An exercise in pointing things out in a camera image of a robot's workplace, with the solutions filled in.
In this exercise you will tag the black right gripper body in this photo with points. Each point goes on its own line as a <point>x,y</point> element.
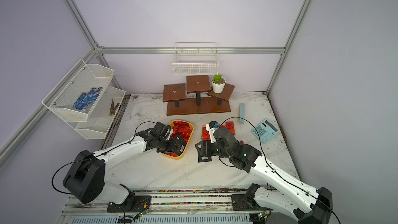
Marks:
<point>217,150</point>

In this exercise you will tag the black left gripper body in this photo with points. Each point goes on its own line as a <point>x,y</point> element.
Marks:
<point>165,145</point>

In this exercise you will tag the yellow plastic storage box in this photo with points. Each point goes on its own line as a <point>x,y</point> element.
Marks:
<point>185,130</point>

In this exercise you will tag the red tea bag packet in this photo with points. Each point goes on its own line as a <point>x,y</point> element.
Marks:
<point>230,127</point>
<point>205,133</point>

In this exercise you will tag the black tea bag packet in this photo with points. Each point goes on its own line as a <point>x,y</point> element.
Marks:
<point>203,157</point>

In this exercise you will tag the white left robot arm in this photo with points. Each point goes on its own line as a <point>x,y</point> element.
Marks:
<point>85,178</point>

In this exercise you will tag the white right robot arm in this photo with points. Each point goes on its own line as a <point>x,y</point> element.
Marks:
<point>293,198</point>

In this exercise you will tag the teal calculator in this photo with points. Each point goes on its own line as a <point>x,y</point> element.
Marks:
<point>265,131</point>

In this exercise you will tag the pale green eraser block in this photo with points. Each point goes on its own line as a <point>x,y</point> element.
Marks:
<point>241,113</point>

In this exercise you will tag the brown wooden tiered stand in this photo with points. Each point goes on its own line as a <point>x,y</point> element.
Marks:
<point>196,96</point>

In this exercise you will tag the brown twig bundle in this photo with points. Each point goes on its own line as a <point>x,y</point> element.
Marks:
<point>113,108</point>

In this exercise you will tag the white potted green plant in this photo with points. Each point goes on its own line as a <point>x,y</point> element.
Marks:
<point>218,83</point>

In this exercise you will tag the lower white mesh shelf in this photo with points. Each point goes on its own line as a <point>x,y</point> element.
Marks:
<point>99,122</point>

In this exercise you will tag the white mesh shelf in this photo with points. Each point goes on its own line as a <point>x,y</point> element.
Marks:
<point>83,77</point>
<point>99,122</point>

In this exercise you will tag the blue dotted work glove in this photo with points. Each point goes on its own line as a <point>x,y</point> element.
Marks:
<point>86,99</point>

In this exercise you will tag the upper white mesh shelf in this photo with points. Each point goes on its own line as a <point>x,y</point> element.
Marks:
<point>83,77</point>

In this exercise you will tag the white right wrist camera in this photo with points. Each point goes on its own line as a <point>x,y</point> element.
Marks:
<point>211,127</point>

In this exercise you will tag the white wire wall basket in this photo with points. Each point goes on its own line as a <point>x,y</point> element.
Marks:
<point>196,58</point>

